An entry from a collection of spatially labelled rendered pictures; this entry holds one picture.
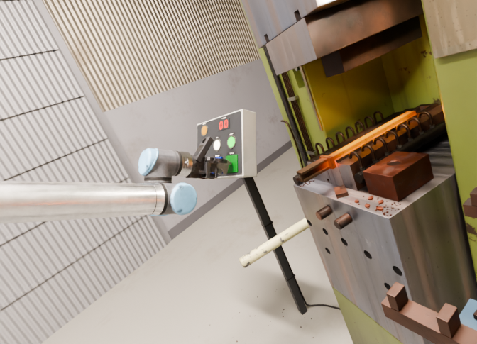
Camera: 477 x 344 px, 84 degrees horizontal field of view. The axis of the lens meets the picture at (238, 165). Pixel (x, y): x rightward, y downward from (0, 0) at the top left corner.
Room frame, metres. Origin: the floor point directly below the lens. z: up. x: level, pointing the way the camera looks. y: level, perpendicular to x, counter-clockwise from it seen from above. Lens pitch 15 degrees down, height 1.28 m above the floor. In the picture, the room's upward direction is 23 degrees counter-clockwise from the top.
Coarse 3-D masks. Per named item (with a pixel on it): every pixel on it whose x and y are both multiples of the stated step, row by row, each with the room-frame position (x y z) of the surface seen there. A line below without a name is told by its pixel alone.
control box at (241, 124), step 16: (240, 112) 1.12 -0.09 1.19; (208, 128) 1.28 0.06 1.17; (224, 128) 1.18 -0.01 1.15; (240, 128) 1.10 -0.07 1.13; (224, 144) 1.16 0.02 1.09; (240, 144) 1.08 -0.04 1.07; (240, 160) 1.05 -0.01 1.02; (224, 176) 1.11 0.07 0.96; (240, 176) 1.04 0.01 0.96; (256, 176) 1.07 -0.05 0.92
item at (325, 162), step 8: (408, 112) 0.80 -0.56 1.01; (392, 120) 0.79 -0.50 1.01; (400, 120) 0.77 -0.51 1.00; (376, 128) 0.77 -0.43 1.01; (384, 128) 0.75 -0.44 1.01; (368, 136) 0.74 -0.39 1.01; (352, 144) 0.73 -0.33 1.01; (360, 144) 0.72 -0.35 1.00; (336, 152) 0.72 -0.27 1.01; (344, 152) 0.71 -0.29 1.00; (320, 160) 0.70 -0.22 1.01; (328, 160) 0.69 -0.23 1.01; (304, 168) 0.69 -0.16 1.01; (312, 168) 0.68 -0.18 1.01; (320, 168) 0.69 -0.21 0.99; (328, 168) 0.69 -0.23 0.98; (304, 176) 0.68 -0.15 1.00; (312, 176) 0.68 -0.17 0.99
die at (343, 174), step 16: (400, 112) 0.88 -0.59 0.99; (432, 112) 0.75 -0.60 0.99; (368, 128) 0.89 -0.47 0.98; (400, 128) 0.73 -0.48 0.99; (416, 128) 0.70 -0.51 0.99; (368, 144) 0.72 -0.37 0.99; (336, 160) 0.68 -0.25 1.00; (352, 160) 0.66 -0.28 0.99; (368, 160) 0.65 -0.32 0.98; (320, 176) 0.78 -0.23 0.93; (336, 176) 0.70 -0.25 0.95; (352, 176) 0.64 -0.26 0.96
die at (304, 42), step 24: (360, 0) 0.68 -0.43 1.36; (384, 0) 0.70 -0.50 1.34; (408, 0) 0.72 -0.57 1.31; (312, 24) 0.64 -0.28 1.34; (336, 24) 0.66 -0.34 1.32; (360, 24) 0.68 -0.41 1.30; (384, 24) 0.70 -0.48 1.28; (288, 48) 0.73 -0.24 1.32; (312, 48) 0.64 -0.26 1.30; (336, 48) 0.65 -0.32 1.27
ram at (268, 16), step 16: (256, 0) 0.80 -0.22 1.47; (272, 0) 0.73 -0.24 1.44; (288, 0) 0.67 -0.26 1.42; (304, 0) 0.62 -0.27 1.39; (320, 0) 0.59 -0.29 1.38; (336, 0) 0.60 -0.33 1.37; (256, 16) 0.82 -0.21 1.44; (272, 16) 0.75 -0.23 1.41; (288, 16) 0.69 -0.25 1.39; (304, 16) 0.64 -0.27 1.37; (256, 32) 0.85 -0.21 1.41; (272, 32) 0.77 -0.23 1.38
